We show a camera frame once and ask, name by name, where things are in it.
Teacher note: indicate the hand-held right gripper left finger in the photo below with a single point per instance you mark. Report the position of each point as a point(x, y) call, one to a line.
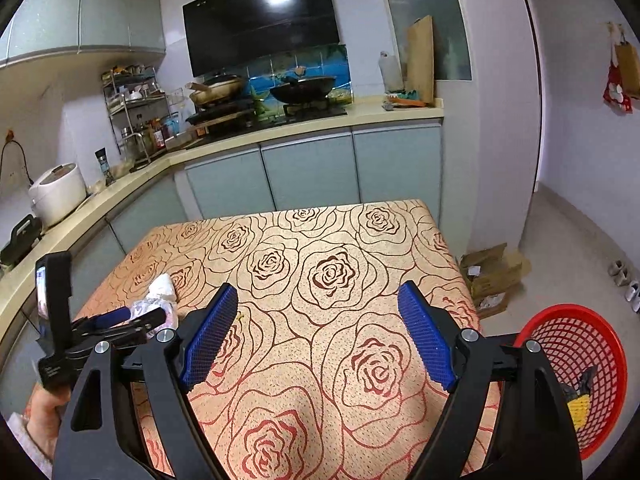
point(210, 335)

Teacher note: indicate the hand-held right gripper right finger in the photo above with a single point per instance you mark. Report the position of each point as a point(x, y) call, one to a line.
point(425, 335)

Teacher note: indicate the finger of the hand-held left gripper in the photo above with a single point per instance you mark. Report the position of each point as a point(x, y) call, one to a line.
point(107, 319)
point(140, 325)

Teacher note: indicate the white pink tissue packet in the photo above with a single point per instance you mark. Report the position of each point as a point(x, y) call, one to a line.
point(150, 307)

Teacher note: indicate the white paper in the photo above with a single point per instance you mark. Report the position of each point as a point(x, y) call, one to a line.
point(162, 285)

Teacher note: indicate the black plastic bag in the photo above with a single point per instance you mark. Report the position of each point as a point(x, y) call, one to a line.
point(575, 385)

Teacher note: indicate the red plastic basket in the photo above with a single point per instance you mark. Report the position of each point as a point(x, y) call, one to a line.
point(600, 340)

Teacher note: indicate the person's left hand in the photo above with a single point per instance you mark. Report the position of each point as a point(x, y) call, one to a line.
point(45, 420)

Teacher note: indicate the black sandwich maker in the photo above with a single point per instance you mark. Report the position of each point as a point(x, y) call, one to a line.
point(20, 240)

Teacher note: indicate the open cardboard box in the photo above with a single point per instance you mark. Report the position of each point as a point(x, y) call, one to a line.
point(492, 272)

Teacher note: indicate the white rice cooker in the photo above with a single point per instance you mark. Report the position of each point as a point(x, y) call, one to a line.
point(57, 192)

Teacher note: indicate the rose-patterned tablecloth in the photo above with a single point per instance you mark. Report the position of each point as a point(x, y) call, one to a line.
point(325, 270)

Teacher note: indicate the black-capped pepper grinder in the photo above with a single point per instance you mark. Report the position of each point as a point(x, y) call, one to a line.
point(104, 162)

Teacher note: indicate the red label bottle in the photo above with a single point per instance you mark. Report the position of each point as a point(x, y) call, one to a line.
point(159, 134)

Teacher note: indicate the grey base cabinets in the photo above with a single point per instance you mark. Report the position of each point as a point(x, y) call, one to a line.
point(310, 175)

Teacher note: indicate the beige shoe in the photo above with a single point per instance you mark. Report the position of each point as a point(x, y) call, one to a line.
point(614, 268)
point(623, 274)

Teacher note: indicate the metal spice rack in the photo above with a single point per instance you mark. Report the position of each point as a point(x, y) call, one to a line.
point(132, 105)

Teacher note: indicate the white shoe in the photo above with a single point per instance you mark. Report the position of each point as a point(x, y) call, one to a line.
point(636, 304)
point(633, 290)

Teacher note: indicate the black induction cooker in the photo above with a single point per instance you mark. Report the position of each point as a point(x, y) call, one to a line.
point(220, 117)

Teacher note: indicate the beige kitchen countertop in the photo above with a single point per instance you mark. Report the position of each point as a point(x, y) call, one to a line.
point(300, 130)

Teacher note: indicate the orange kitchen utensil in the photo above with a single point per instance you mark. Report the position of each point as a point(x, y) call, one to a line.
point(405, 101)

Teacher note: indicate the tan frying pan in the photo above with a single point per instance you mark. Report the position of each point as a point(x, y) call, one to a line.
point(217, 89)

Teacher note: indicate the black gas stove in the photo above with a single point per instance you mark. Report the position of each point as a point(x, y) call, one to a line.
point(310, 110)

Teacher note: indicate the blue printed splash guard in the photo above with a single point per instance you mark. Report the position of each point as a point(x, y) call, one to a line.
point(260, 80)

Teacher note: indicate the black wok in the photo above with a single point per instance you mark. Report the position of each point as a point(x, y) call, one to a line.
point(302, 90)

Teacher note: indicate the clear plastic bottle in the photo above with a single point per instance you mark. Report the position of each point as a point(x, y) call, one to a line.
point(392, 72)

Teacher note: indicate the wooden cutting board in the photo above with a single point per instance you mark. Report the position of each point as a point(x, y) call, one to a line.
point(420, 60)

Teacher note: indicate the grey upper cabinets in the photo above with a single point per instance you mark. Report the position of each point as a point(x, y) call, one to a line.
point(90, 10)

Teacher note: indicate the red hanging cloth bag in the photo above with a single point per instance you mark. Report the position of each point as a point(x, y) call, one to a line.
point(615, 90)

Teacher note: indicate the black range hood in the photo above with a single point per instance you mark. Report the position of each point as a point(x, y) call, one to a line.
point(260, 25)

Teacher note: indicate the frosted glass panel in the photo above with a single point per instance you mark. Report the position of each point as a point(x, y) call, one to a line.
point(450, 20)

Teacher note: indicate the brown paper bag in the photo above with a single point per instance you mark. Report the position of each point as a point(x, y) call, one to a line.
point(629, 67)

